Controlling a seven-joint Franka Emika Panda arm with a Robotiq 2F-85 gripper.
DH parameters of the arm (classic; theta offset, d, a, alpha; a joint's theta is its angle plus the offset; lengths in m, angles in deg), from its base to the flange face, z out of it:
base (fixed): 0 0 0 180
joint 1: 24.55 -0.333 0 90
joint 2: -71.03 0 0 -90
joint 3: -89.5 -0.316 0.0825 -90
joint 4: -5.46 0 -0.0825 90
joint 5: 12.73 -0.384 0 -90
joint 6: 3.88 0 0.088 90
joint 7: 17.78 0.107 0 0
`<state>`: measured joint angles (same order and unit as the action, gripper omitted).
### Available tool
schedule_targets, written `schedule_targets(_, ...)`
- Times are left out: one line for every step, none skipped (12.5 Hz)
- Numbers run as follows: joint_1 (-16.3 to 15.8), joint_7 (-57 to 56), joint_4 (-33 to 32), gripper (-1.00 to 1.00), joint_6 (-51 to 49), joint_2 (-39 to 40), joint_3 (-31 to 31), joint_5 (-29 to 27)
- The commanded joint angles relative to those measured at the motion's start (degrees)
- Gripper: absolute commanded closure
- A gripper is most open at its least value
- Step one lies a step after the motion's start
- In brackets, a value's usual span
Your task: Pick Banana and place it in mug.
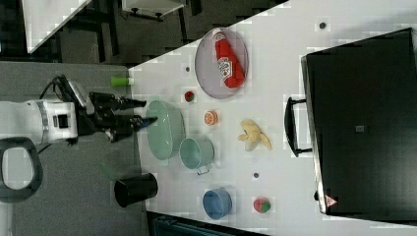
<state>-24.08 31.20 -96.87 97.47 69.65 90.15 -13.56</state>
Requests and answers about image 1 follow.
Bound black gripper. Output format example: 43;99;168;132
78;92;157;143

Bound yellow plush banana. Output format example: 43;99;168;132
237;119;272;151

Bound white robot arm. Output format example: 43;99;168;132
1;92;157;204

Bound green oval colander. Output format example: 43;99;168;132
147;100;186;160

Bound small red strawberry toy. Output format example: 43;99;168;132
184;90;195;102

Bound black cylindrical cup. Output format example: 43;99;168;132
114;173;158;207

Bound orange slice toy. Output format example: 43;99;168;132
205;110;218;126

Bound grey round plate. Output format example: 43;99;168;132
195;28;249;99

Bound red plush ketchup bottle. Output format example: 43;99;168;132
212;29;245;89

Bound blue bowl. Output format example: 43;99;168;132
203;188;232;220

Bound red green apple toy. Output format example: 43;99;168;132
253;197;270;213

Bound black toaster oven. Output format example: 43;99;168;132
300;28;417;225

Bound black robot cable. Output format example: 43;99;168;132
38;75;72;100

